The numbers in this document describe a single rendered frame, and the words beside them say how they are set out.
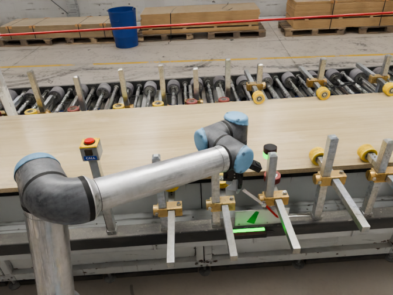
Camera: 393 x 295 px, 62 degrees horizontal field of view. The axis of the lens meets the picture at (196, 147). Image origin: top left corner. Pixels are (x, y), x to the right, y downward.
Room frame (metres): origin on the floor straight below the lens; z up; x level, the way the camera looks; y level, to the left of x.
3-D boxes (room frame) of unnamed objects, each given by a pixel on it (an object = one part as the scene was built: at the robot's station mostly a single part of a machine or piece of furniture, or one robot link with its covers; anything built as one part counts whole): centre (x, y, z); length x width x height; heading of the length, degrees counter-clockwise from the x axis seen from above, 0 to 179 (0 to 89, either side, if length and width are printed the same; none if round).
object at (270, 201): (1.16, -0.35, 0.85); 0.13 x 0.06 x 0.05; 91
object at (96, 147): (1.14, 0.43, 1.18); 0.07 x 0.07 x 0.08; 1
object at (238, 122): (1.07, -0.15, 1.29); 0.10 x 0.09 x 0.12; 123
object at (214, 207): (1.15, -0.10, 0.83); 0.13 x 0.06 x 0.05; 91
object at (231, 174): (1.07, -0.14, 1.12); 0.09 x 0.08 x 0.12; 91
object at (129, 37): (6.85, 1.30, 0.36); 0.59 x 0.57 x 0.73; 177
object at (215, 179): (1.15, -0.08, 0.89); 0.03 x 0.03 x 0.48; 1
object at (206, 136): (1.00, -0.06, 1.29); 0.12 x 0.12 x 0.09; 33
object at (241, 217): (1.13, -0.30, 0.75); 0.26 x 0.01 x 0.10; 91
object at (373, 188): (1.17, -0.83, 0.90); 0.03 x 0.03 x 0.48; 1
